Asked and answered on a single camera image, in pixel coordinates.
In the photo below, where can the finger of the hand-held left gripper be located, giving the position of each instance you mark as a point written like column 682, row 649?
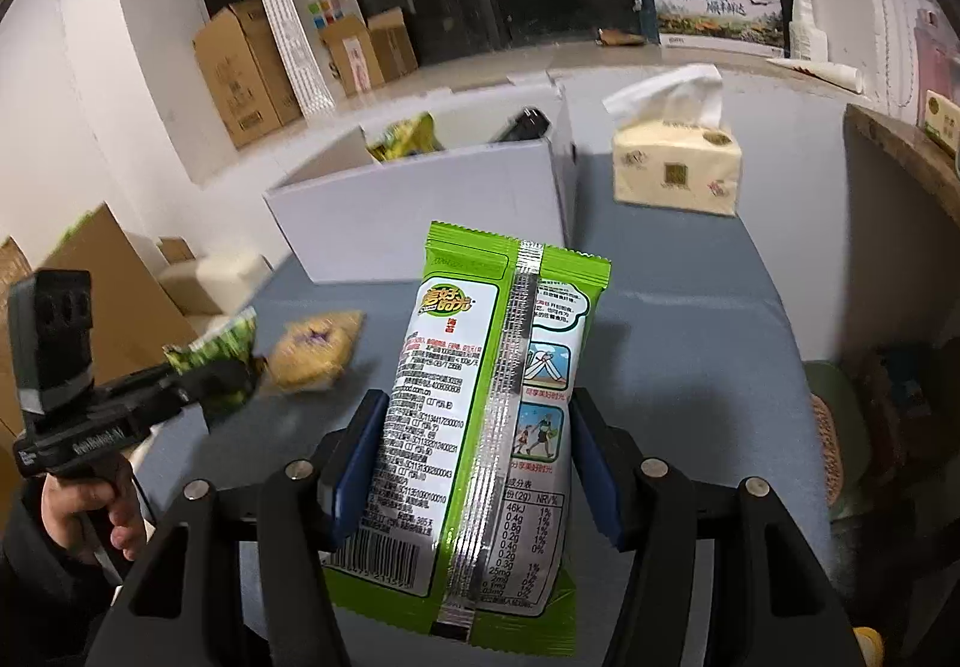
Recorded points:
column 195, row 386

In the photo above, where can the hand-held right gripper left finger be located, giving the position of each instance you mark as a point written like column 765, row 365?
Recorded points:
column 356, row 472

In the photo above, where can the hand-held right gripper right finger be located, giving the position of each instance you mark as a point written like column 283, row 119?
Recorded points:
column 600, row 479

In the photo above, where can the green pea snack packet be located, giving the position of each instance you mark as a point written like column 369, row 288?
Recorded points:
column 217, row 346

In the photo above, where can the green seaweed snack packet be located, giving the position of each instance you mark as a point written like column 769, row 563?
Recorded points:
column 450, row 412

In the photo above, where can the clear round cookie packet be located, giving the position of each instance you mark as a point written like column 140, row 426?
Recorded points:
column 315, row 348

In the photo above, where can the white cardboard box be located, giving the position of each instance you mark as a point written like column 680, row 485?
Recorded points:
column 420, row 209

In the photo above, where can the yellow green snack packet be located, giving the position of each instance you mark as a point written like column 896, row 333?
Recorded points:
column 409, row 138

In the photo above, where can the black silver snack packet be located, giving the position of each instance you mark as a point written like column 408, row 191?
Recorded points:
column 521, row 126

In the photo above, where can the person's left hand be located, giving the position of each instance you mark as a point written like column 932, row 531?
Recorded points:
column 127, row 528

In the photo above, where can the flat brown cardboard sheet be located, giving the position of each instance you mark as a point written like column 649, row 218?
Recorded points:
column 112, row 277

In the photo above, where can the large brown cardboard box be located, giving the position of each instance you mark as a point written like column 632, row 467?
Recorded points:
column 240, row 75

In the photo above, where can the cream tissue pack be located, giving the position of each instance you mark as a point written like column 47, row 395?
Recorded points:
column 675, row 172

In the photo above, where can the polka dot paper bag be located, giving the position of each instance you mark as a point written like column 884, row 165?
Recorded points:
column 300, row 45

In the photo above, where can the small brown cardboard box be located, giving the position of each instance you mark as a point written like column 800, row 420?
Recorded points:
column 360, row 60

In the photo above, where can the brown small packet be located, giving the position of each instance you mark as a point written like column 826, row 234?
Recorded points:
column 621, row 37

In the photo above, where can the dark wooden side table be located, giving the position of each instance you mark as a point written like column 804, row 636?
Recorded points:
column 907, row 150

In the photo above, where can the white paper roll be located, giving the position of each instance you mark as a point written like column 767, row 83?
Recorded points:
column 817, row 73

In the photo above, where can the dark blue box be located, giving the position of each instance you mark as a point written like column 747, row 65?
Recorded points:
column 643, row 11

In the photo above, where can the landscape printed box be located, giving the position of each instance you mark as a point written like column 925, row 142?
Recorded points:
column 720, row 18

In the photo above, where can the cream yellow carton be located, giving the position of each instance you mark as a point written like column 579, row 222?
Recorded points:
column 943, row 123

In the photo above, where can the white plastic bottle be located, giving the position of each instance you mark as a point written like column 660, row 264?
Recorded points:
column 808, row 30

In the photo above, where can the pink flat pack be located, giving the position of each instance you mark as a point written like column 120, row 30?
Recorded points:
column 937, row 56

